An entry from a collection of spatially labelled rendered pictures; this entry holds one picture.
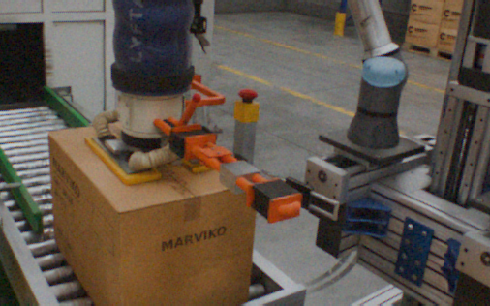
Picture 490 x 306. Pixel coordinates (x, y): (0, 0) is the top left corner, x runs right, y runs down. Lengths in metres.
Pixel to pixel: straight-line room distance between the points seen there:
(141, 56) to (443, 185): 0.88
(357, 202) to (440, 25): 7.85
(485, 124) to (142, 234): 0.90
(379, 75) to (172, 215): 0.66
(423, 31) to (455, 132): 7.91
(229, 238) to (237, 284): 0.17
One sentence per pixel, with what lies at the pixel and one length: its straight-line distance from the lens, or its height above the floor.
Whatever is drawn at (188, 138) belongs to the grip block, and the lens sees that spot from 1.32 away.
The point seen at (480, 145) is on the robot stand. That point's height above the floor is 1.11.
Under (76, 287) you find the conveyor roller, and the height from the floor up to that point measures 0.54.
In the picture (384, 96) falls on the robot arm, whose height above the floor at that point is 1.19.
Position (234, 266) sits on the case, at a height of 0.70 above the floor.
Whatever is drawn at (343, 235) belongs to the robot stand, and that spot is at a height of 0.80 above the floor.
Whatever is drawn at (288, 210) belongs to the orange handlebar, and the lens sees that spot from 1.06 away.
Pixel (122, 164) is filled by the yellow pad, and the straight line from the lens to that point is 1.51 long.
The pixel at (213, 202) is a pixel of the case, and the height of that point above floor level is 0.92.
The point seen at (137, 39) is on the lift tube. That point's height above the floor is 1.30.
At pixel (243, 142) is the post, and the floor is 0.85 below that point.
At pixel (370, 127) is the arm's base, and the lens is 1.58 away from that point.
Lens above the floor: 1.57
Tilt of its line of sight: 21 degrees down
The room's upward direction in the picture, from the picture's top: 4 degrees clockwise
